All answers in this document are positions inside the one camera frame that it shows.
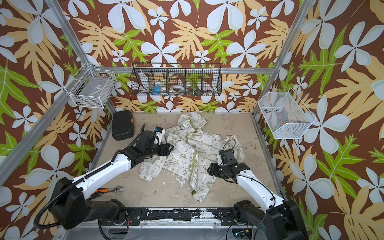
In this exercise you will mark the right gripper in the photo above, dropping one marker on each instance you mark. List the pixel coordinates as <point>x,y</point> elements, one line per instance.
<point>213,169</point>

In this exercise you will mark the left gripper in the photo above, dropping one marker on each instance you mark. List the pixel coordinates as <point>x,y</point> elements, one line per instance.
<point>165,149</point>

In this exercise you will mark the white green printed jacket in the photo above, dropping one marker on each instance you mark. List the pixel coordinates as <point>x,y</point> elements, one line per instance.
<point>194,151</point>

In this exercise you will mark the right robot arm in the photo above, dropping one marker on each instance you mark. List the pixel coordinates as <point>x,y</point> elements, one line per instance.
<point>278,218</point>

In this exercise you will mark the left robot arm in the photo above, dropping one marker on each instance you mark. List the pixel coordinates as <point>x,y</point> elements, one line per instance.
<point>71,205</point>

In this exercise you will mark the black plastic case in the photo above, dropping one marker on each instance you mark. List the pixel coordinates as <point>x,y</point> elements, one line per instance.
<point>123,125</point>

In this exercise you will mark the blue object in basket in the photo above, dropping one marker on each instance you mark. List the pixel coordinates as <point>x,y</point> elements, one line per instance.
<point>157,89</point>

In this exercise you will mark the white tape roll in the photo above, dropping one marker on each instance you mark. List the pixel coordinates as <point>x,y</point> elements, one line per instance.
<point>177,88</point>

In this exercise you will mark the orange adjustable wrench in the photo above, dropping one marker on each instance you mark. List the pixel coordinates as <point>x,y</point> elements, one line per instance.
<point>118,190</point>

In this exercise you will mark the white mesh basket right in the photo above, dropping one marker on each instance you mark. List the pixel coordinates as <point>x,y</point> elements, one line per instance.
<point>286,114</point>

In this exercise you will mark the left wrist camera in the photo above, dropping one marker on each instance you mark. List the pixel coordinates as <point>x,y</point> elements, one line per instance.
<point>160,132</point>

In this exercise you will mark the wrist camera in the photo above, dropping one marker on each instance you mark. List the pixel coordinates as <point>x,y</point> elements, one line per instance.
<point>160,132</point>
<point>228,158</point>

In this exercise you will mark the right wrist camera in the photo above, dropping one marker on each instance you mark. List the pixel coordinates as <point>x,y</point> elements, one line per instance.
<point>228,158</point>

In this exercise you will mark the black wire basket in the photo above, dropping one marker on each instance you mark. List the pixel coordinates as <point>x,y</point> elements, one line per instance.
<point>198,79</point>

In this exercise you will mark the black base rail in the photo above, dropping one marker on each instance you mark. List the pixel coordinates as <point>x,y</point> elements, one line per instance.
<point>222,216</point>

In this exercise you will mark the white wire basket left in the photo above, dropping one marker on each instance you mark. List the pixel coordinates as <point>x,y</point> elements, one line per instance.
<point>92,88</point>

